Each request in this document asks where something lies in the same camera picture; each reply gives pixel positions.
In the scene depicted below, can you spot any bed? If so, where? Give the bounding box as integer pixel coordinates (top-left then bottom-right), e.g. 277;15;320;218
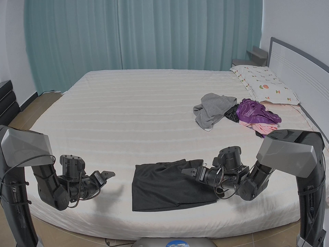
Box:
24;37;329;241

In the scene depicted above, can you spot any grey bedside table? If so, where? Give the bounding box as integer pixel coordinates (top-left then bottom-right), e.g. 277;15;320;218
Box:
232;46;268;67

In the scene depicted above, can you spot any grey garment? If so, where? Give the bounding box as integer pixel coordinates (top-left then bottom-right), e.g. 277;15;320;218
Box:
193;93;237;132

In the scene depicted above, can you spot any black T-shirt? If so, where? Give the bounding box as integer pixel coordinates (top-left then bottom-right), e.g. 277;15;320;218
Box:
132;159;217;212

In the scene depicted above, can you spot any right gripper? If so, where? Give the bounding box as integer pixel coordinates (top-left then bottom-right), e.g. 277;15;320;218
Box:
195;166;219;188

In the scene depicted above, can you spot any white printed pillow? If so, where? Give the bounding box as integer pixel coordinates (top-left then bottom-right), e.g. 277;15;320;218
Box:
230;64;301;105

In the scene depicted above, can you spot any purple satin garment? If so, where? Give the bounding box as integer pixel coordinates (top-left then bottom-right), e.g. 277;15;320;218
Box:
236;98;282;125

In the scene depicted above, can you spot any pink garment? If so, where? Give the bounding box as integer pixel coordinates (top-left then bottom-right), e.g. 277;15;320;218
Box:
239;120;279;136

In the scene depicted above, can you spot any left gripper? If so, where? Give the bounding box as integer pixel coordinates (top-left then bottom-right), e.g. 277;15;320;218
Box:
83;171;106;195

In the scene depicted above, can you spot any black chest of drawers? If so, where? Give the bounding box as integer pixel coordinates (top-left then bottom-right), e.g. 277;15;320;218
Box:
0;80;20;125

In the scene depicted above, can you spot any black shiny garment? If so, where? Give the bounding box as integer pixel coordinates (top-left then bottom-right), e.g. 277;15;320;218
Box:
225;105;239;123

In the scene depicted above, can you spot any blue-green curtain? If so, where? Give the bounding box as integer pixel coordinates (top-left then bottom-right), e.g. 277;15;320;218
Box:
118;0;263;71
24;0;123;93

